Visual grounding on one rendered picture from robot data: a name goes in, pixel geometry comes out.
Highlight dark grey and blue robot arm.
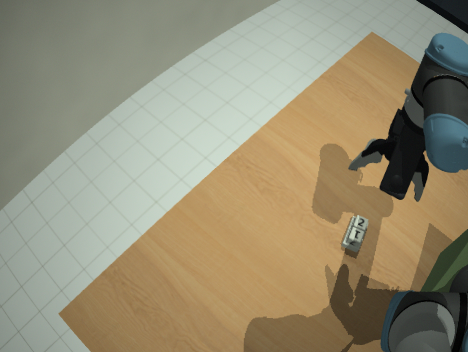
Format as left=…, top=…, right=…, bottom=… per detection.
left=379, top=33, right=468, bottom=352

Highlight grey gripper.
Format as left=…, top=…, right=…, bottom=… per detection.
left=348, top=105, right=429, bottom=202

